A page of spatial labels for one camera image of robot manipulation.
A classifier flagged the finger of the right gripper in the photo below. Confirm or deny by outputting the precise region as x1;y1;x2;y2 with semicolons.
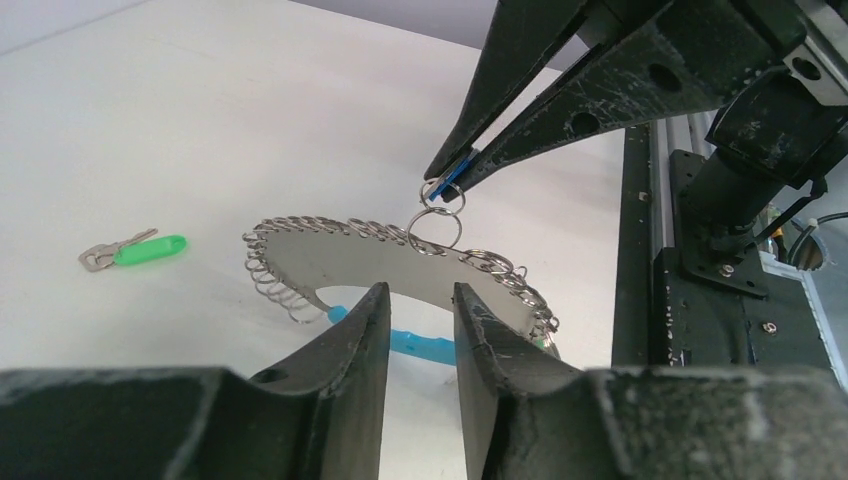
424;0;588;180

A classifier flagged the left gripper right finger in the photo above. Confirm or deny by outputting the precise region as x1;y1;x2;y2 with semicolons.
453;283;847;479

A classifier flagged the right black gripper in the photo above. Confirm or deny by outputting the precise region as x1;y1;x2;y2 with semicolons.
454;1;847;191

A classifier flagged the key with green tag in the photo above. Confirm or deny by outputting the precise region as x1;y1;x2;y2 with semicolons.
78;228;188;273

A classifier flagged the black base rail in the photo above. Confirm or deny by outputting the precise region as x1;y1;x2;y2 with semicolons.
611;117;847;381

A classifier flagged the metal key organiser with rings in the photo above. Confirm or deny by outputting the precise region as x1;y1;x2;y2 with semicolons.
242;216;559;357

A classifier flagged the key with blue tag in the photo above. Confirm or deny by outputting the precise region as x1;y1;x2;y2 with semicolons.
424;148;479;201

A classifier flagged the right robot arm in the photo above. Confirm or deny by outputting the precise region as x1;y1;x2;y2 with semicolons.
425;1;847;253

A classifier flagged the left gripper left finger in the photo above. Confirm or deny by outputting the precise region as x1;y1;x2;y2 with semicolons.
1;282;391;479

